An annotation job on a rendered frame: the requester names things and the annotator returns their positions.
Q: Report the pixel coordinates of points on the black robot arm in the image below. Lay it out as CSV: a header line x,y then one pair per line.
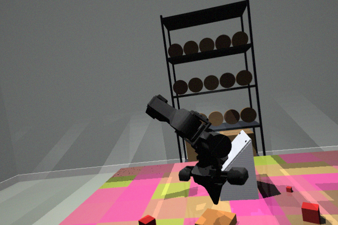
x,y
187,125

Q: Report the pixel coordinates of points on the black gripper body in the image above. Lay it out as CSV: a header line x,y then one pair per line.
x,y
235,176

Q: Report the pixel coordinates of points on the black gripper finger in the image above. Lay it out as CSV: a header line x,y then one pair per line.
x,y
217,190
210,190

